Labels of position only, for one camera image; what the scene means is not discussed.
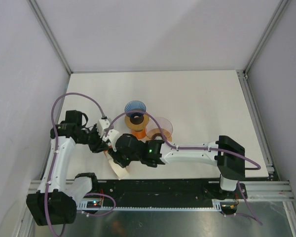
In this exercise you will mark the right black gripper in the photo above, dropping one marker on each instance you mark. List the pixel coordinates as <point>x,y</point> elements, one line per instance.
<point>116,155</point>

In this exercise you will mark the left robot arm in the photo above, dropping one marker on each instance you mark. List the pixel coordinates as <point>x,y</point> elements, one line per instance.
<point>54,203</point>

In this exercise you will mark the orange glass carafe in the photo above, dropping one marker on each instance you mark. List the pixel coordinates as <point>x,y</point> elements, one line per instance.
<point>139,134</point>

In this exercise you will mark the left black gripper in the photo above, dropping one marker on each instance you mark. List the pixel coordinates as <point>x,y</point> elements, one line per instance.
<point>98,146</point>

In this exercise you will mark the blue glass dripper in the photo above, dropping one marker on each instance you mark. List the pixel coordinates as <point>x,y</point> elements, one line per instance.
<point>135,109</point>

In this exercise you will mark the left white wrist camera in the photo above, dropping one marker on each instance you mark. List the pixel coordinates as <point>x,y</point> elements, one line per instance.
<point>102,126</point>

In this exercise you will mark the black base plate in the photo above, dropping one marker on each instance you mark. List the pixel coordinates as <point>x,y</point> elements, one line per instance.
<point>168,191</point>

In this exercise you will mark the coffee filter pack orange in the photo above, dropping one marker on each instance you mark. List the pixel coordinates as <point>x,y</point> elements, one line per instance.
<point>120,172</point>

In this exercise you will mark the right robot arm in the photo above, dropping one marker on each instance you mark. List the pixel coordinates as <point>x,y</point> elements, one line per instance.
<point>226,154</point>

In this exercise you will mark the grey cable duct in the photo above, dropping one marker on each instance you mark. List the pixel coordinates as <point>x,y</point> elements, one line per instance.
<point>92,206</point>

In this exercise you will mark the pink glass dripper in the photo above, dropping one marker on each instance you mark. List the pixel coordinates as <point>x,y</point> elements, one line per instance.
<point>153,130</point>

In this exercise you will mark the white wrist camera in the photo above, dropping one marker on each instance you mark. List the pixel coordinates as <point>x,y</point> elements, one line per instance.
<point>111,138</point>
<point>102,126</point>

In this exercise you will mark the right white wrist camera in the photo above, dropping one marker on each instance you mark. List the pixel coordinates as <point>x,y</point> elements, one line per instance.
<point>111,138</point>

